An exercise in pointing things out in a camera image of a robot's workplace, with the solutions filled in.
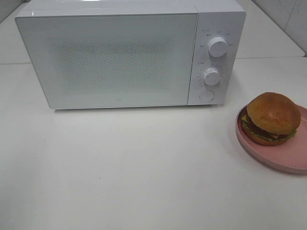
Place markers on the burger with brown bun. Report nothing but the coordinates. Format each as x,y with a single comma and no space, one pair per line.
270,119

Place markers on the pink round plate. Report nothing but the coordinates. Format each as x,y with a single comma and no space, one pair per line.
290,157

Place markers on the round white door button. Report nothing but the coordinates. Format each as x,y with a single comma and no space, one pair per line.
207,96

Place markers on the white microwave door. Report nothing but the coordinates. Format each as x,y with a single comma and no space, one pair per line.
111,61

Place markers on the white timer knob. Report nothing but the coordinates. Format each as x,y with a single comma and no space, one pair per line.
211,76

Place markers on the white microwave oven body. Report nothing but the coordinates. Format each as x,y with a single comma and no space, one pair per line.
214,17

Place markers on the upper white control knob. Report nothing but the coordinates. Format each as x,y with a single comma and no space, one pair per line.
217,46

